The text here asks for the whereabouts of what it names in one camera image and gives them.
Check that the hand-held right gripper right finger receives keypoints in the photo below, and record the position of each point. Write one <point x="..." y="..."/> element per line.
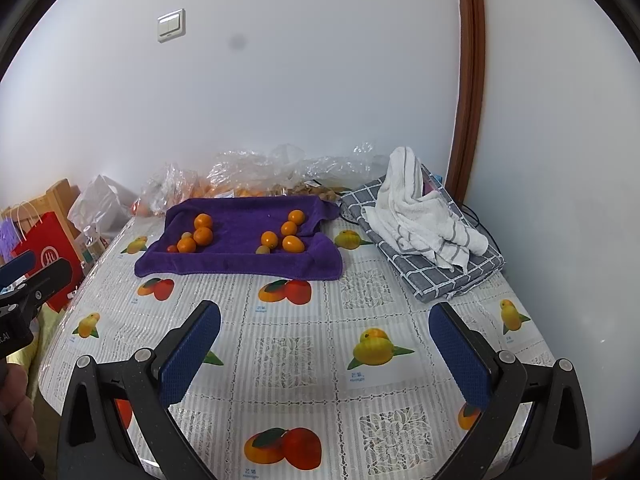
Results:
<point x="460" y="355"/>

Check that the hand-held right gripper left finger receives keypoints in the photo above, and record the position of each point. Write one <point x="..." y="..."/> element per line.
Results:
<point x="190" y="355"/>

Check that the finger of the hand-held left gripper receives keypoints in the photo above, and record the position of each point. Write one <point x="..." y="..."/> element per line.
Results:
<point x="17" y="267"/>
<point x="45" y="282"/>

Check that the small orange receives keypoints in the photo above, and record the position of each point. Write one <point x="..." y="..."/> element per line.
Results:
<point x="186" y="245"/>

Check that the oval orange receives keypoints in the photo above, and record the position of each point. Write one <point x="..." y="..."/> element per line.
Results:
<point x="292" y="243"/>

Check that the pile of tan fruits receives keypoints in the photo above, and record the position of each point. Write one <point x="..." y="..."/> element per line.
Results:
<point x="310" y="190"/>

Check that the person's left hand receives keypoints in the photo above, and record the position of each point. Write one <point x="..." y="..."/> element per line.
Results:
<point x="20" y="410"/>

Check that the red paper bag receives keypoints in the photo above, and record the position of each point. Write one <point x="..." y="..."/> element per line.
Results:
<point x="50" y="255"/>

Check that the purple paper bag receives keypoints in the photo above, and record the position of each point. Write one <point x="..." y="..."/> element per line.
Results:
<point x="7" y="240"/>

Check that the yellow-green bedding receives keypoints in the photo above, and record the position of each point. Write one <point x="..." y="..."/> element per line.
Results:
<point x="42" y="340"/>

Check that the clear plastic bottle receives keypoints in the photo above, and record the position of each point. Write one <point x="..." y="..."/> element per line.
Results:
<point x="92" y="247"/>

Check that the grey checked cloth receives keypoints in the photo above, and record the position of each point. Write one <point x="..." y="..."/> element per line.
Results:
<point x="440" y="280"/>

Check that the wooden chair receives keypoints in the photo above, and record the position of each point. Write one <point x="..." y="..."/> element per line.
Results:
<point x="60" y="192"/>

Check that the white plastic bag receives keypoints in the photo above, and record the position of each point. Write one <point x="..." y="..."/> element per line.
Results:
<point x="100" y="205"/>

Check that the purple towel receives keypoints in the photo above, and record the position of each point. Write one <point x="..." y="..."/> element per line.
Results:
<point x="235" y="255"/>

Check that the fruit print tablecloth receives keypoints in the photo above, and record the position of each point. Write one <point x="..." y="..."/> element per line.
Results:
<point x="310" y="340"/>

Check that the pink peach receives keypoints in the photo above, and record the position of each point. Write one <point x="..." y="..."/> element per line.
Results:
<point x="141" y="209"/>

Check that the white striped towel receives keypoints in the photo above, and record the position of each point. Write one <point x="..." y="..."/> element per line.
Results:
<point x="415" y="220"/>

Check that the clear bag with orange fruit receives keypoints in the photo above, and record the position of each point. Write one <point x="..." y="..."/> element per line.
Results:
<point x="172" y="187"/>

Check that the pile of bagged oranges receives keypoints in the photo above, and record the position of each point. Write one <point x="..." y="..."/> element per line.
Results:
<point x="240" y="192"/>

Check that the pink packet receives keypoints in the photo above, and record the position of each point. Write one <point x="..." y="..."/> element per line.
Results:
<point x="429" y="186"/>

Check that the large clear plastic bag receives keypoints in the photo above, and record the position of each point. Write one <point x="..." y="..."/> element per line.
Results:
<point x="325" y="170"/>

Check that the brown wooden door frame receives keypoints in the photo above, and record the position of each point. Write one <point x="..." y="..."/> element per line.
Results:
<point x="470" y="85"/>

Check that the white light switch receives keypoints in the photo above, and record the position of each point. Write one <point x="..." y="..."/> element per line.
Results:
<point x="171" y="26"/>

